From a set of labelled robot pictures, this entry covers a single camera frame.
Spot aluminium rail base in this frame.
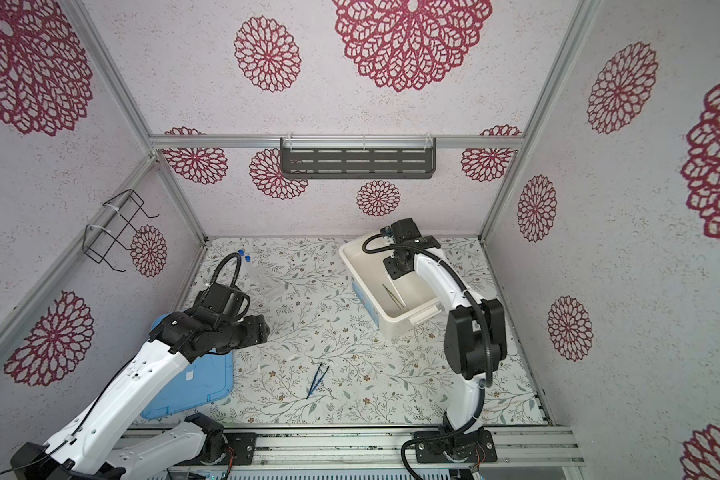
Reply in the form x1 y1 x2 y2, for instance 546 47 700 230
135 425 586 479

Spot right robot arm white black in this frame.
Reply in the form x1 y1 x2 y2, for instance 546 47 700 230
363 218 507 435

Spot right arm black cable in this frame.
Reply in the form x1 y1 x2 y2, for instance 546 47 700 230
361 230 494 480

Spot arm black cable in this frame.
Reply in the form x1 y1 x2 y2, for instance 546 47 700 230
361 230 494 480
0 251 253 480

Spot black wire wall basket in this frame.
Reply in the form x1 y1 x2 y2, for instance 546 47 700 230
81 189 159 273

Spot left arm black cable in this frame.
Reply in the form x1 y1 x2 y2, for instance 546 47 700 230
0 251 253 480

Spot blue plastic lid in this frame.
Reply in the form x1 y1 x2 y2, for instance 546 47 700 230
140 314 235 421

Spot dark grey wall shelf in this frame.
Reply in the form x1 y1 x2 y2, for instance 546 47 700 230
279 137 437 180

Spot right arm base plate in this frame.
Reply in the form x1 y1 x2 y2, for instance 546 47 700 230
413 427 498 464

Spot clear plastic tube rack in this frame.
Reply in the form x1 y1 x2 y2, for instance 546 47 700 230
236 252 269 297

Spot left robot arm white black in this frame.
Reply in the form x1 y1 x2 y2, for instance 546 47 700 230
10 283 270 479

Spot white plastic bin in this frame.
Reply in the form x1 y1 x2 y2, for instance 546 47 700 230
339 234 443 340

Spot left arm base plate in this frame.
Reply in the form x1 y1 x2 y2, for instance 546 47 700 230
177 432 258 467

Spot blue tweezers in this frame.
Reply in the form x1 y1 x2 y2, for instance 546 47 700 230
306 363 330 399

